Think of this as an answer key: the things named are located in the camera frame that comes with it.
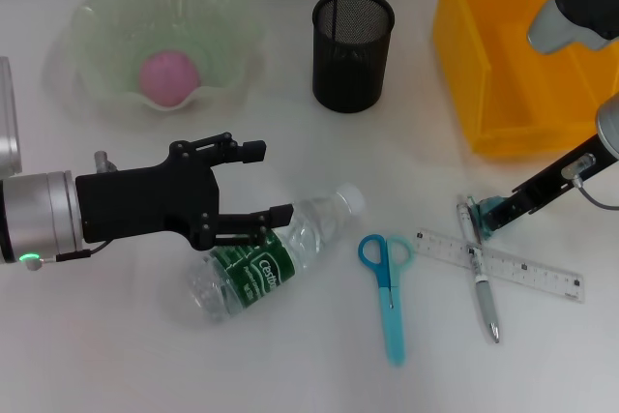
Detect left gripper cable with plug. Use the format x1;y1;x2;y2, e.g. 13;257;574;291
26;240;107;273

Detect teal plastic wrapper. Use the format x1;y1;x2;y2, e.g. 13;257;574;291
467;194;504;240

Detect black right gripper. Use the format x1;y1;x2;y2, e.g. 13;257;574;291
481;132;619;241

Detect clear grey ballpoint pen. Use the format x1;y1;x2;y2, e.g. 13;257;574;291
456;193;502;344

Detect yellow plastic bin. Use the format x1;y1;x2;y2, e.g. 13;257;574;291
431;0;619;158

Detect gripper cable with plug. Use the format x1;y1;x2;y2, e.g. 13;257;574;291
26;240;107;273
560;154;619;211

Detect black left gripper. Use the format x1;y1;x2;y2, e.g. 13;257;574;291
75;132;296;251

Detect pink peach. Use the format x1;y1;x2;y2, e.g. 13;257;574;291
138;49;200;108

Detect blue and teal scissors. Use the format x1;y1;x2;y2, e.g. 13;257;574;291
357;233;417;367

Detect right gripper cable with plug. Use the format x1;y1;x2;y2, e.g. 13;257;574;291
560;154;619;211

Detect black mesh pen holder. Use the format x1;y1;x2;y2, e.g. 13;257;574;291
311;0;396;114

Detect clear plastic ruler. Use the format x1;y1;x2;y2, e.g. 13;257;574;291
413;226;586;304

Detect clear green-label water bottle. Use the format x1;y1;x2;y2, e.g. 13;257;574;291
187;183;367;323

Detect green glass fruit bowl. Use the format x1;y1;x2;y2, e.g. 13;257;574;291
62;0;266;117

